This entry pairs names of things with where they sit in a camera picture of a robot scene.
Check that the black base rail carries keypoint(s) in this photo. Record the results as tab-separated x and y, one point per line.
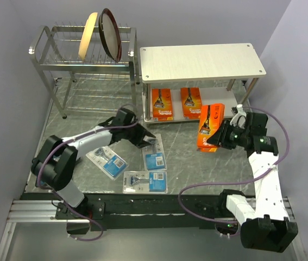
131	211

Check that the orange razor box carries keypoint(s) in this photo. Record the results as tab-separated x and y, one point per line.
162	107
191	103
211	118

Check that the blue razor blister pack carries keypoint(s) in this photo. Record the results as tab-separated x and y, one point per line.
153	155
145	182
109	162

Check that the blue razor blister pack left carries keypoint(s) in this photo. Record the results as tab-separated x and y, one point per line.
109	162

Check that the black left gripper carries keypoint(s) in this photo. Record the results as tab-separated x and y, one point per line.
141	132

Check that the blue razor blister pack centre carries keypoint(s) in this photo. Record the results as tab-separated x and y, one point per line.
153	155

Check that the dark brown plate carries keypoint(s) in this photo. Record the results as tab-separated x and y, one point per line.
110	35

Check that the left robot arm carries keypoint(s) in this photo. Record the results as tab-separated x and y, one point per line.
55	162

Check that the steel dish rack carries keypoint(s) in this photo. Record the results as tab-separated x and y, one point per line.
97	85

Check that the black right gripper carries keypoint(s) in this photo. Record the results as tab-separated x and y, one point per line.
219	138

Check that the white two-tier shelf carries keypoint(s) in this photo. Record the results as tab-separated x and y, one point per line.
227	73

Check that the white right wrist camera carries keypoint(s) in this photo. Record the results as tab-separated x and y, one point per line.
239	117

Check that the blue razor blister pack front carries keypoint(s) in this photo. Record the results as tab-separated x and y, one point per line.
145	182

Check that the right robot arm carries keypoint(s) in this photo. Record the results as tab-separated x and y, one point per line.
266	226

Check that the cream plate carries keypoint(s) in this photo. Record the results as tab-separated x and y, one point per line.
86	36

